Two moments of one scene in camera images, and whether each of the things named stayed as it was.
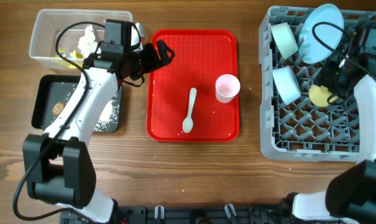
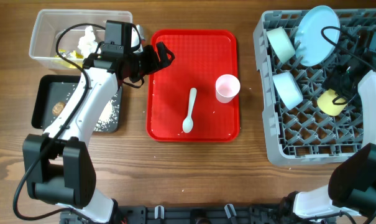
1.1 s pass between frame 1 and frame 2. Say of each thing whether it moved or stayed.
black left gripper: stayed
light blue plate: moved
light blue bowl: moved
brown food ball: stayed
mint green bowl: moved
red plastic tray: stayed
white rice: stayed
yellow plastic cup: moved
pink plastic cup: stayed
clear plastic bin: stayed
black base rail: stayed
